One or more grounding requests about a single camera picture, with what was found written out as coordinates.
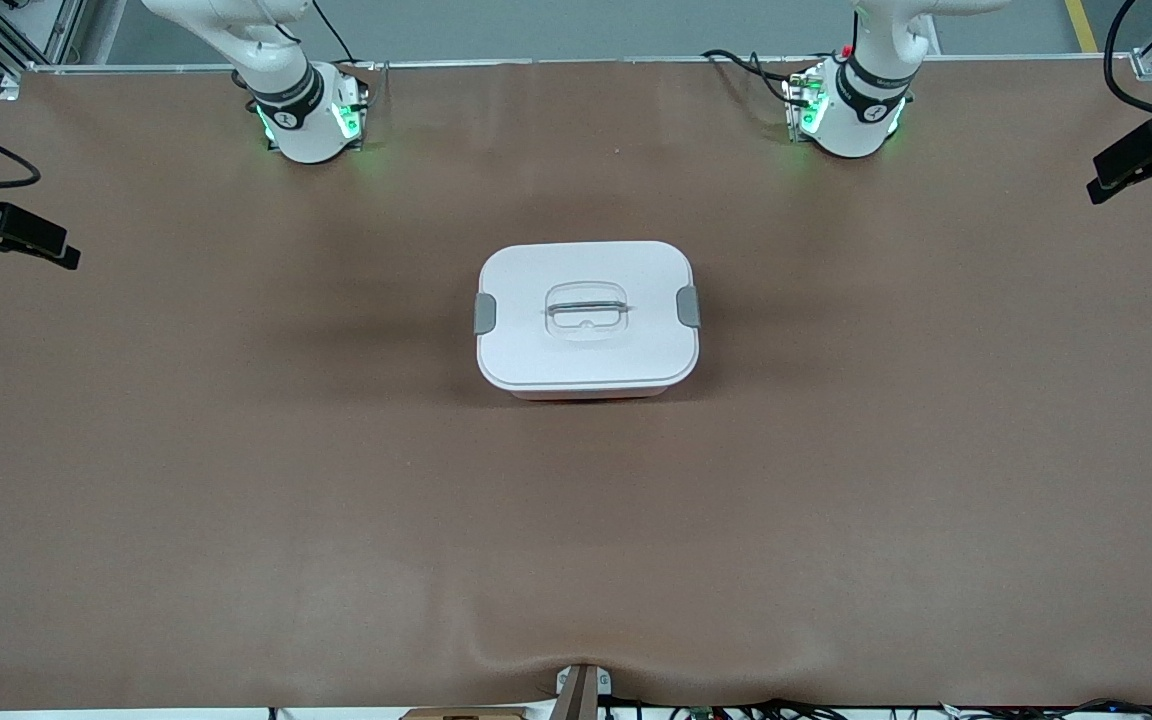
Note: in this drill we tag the white box lid grey clips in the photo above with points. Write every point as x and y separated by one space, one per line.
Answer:
536 350

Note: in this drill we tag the pink plastic storage box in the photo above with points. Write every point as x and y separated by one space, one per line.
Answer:
586 395

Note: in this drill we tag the silver table edge rail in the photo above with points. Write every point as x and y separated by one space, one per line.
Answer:
536 63

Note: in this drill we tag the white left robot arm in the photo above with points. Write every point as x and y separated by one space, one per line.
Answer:
856 110

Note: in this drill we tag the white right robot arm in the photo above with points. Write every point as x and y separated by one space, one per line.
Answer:
291 100

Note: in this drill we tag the brown table mat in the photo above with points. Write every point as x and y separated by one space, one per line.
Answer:
576 550

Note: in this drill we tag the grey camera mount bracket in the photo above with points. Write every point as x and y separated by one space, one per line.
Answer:
581 695

